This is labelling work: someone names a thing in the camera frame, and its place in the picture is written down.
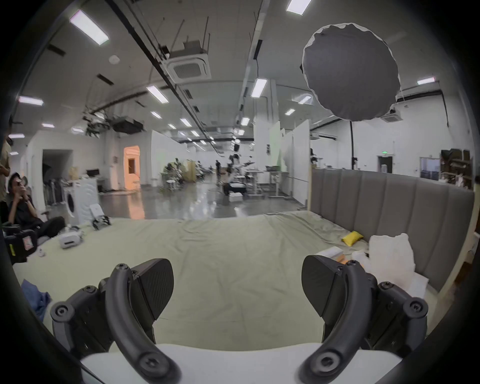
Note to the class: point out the white headset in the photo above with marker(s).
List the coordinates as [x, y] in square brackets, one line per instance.
[70, 239]

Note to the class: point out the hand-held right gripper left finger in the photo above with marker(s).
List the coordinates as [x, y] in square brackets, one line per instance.
[123, 311]

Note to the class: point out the grey padded headboard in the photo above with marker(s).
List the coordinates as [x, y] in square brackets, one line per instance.
[393, 217]

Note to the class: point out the round grey softbox lamp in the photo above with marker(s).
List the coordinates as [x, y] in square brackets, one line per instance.
[350, 71]

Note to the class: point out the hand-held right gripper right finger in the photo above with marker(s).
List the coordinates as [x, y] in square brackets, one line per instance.
[356, 311]

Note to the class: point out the yellow bag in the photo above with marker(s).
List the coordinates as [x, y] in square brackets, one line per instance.
[352, 237]

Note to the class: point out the white hand controller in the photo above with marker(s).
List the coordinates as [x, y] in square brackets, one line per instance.
[100, 217]

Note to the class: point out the dark blue garment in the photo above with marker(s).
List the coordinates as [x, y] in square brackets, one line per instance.
[35, 298]

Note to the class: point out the white standing desk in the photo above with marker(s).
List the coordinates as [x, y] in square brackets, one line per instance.
[277, 180]

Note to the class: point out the bed with pale green sheet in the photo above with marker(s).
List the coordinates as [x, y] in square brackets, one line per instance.
[232, 262]

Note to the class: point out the white washing machine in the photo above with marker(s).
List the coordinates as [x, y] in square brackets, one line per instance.
[80, 200]

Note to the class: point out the white and orange box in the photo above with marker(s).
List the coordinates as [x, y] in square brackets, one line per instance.
[332, 254]

